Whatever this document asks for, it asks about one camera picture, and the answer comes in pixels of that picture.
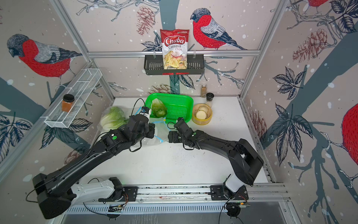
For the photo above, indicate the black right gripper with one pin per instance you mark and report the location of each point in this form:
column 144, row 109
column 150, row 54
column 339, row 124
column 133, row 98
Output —
column 174, row 134

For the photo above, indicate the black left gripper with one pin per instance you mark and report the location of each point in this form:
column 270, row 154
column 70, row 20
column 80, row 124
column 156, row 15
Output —
column 151, row 127

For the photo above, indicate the clear zipper bag blue seal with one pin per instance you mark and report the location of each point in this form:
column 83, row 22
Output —
column 127, row 112

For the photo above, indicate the small chinese cabbage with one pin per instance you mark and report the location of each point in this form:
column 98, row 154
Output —
column 158, row 108

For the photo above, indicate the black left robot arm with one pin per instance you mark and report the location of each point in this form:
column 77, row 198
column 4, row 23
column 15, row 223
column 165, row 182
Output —
column 54, row 193

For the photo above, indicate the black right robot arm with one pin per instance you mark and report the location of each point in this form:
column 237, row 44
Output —
column 244, row 159

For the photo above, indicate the red cassava chips bag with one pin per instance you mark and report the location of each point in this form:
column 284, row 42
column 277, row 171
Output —
column 174, row 48

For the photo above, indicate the white bun front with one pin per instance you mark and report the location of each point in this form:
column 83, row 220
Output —
column 201, row 115

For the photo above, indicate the white bun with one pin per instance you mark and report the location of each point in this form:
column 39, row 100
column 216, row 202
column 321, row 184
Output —
column 201, row 115
column 204, row 108

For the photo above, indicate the green plastic basket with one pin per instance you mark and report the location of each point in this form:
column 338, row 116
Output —
column 177, row 106

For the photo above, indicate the white bun back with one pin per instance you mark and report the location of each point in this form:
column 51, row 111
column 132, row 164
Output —
column 204, row 108

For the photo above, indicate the black top pepper grinder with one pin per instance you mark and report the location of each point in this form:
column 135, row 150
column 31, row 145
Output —
column 209, row 99

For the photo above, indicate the glass spice shaker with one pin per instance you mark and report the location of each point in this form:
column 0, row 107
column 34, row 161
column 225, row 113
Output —
column 203, row 90

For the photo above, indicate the orange spice jar black lid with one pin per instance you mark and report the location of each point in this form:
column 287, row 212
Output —
column 67, row 102

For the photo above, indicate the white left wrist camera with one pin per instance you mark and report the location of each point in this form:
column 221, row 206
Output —
column 145, row 111

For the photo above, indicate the black hanging wall basket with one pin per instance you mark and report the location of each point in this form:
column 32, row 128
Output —
column 153, row 65

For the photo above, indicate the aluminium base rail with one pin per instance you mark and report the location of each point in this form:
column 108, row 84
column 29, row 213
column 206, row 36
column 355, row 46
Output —
column 151, row 199

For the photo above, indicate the white wire wall shelf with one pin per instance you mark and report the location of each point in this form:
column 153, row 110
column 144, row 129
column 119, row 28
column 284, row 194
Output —
column 80, row 88

